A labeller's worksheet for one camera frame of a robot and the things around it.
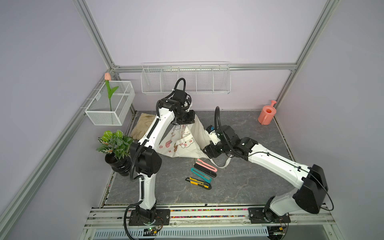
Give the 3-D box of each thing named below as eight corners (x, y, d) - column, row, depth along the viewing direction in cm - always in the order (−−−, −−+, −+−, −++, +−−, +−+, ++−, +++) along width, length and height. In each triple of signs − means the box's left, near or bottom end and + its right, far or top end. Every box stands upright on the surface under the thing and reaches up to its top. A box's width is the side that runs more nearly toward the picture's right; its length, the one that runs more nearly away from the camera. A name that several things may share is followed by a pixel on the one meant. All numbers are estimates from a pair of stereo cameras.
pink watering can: (257, 126, 114) (262, 116, 105) (259, 108, 126) (264, 98, 117) (269, 129, 112) (276, 119, 103) (270, 111, 124) (276, 100, 115)
